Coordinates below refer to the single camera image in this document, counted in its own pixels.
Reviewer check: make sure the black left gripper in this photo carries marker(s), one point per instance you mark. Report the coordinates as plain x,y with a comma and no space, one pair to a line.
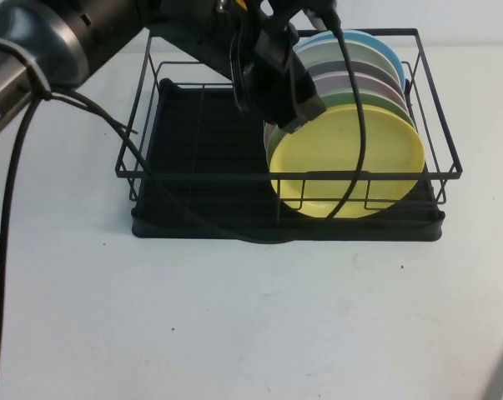
274,50

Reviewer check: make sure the yellow plate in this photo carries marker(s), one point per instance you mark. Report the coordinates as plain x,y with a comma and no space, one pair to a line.
318,150

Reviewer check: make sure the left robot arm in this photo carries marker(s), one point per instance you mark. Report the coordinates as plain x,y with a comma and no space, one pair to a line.
46,33

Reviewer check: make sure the grey-brown plate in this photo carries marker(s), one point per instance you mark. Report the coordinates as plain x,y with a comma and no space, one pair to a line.
372,68

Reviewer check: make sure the pale green plate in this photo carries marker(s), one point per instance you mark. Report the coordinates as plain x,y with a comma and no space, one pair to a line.
368,52

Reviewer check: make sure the blue plate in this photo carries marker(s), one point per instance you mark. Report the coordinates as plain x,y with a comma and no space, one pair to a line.
384,43

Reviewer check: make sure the black plastic drain tray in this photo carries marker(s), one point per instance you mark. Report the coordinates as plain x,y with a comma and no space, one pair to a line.
217,137

